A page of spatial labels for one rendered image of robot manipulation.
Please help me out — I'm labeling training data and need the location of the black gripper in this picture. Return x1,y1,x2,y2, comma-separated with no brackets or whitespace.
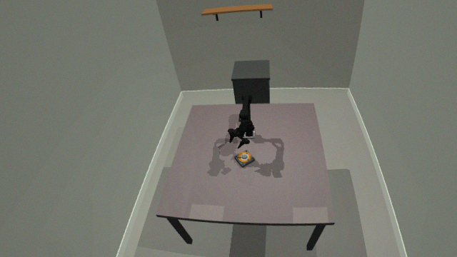
228,128,250,149

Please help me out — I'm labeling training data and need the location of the orange and white round plate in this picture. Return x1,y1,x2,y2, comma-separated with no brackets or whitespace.
238,152,251,163

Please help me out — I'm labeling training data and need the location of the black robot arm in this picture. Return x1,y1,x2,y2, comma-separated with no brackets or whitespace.
231,94,255,137

